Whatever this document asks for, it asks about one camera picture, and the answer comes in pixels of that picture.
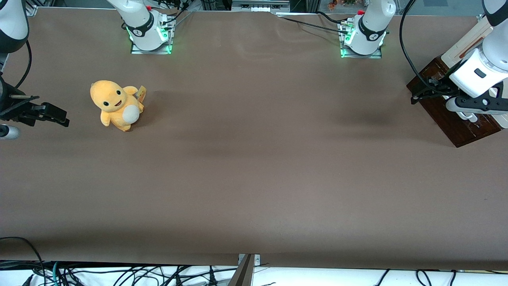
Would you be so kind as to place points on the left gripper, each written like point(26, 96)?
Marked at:
point(439, 88)

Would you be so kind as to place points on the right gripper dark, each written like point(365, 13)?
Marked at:
point(8, 104)

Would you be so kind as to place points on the dark wood drawer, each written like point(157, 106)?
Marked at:
point(438, 113)

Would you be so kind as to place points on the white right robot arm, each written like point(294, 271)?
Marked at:
point(145, 31)

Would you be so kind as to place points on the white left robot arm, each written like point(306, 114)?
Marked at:
point(369, 31)

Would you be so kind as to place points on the beige drawer cabinet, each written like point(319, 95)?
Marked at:
point(464, 39)

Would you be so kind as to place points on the yellow plush toy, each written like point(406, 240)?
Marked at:
point(113, 101)

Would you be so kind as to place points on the small orange object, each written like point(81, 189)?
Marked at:
point(332, 4)

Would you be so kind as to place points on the grey electronics box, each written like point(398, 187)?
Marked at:
point(260, 6)

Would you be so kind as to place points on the brown table cover sheet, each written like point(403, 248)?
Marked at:
point(254, 167)

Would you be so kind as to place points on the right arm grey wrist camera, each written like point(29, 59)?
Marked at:
point(8, 132)

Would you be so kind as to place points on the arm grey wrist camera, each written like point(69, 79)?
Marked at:
point(482, 104)
point(8, 132)

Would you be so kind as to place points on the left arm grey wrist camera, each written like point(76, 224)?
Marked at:
point(482, 104)

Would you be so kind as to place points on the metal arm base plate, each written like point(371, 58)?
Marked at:
point(158, 52)
point(375, 56)

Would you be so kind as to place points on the grey metal mount bracket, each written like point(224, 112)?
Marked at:
point(258, 260)

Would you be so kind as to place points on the dark camera mount pole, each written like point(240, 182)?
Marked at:
point(243, 276)

